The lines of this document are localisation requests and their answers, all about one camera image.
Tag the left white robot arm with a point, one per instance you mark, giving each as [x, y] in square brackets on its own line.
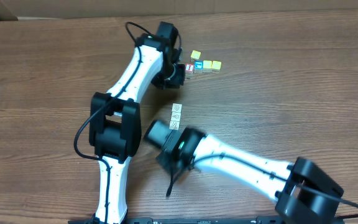
[115, 122]

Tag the yellow block row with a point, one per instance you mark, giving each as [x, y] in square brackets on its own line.
[207, 66]
[216, 66]

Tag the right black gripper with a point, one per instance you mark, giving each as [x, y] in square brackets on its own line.
[168, 158]

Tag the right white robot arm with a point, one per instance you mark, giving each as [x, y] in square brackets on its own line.
[300, 190]

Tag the white block red base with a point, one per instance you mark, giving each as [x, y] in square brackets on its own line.
[175, 116]

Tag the white block wavy pattern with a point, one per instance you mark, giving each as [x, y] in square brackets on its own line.
[174, 125]

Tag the blue letter block upper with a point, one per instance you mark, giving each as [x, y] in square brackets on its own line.
[198, 67]

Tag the yellow block right row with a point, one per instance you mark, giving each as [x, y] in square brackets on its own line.
[216, 66]

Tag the yellow block top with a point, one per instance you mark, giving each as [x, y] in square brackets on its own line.
[195, 56]

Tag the yellow block middle row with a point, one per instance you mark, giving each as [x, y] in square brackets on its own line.
[207, 66]

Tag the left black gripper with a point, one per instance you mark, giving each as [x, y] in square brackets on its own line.
[176, 76]

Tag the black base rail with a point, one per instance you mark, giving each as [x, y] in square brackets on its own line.
[257, 220]

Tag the white block green pattern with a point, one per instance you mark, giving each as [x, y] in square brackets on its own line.
[176, 107]

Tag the red letter block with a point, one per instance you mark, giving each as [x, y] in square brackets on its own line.
[189, 69]

